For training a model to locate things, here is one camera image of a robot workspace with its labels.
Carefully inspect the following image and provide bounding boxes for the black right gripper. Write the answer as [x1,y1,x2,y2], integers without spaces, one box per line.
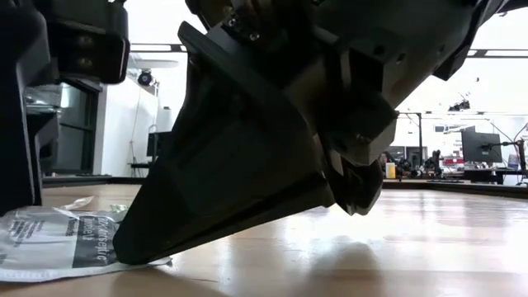
[185,0,509,167]

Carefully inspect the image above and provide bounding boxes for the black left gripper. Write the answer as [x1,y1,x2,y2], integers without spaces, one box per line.
[0,0,131,163]

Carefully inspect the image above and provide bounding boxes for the white antiseptic towelette packet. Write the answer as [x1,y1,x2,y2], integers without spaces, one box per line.
[0,205,173,284]

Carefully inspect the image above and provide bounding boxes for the black beam with light strips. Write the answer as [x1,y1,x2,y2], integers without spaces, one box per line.
[130,42,528,59]

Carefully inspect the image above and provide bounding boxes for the background robot arms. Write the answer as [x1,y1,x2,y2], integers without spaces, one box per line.
[383,148,446,179]

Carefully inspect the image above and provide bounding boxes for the black computer monitor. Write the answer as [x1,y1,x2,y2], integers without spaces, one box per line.
[460,130,503,164]
[146,130,172,158]

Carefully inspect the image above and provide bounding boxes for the black metal stand frame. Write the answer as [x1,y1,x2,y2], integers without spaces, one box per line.
[398,110,425,166]

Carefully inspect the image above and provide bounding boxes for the black ceiling camera cluster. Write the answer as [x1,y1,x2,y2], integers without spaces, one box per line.
[447,98,472,113]

